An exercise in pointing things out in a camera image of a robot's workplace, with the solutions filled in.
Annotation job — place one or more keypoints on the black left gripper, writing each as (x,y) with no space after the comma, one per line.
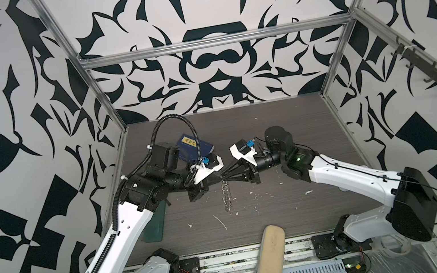
(201,186)

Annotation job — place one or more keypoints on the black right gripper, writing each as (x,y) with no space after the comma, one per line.
(254,176)

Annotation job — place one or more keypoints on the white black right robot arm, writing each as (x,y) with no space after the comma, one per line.
(408,203)

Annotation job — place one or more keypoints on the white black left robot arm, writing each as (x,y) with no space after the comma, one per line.
(140,193)

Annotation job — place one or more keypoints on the blue notebook with yellow label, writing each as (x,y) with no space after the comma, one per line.
(187,148)

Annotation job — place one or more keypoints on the green case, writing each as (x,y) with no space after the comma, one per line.
(154,231)

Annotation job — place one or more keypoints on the beige oblong pouch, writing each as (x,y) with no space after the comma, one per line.
(272,250)

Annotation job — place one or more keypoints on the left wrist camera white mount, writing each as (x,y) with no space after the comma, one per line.
(209,165)

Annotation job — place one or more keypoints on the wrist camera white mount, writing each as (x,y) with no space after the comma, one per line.
(244,150)
(209,165)

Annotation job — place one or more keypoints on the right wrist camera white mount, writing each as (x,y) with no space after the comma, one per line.
(244,150)

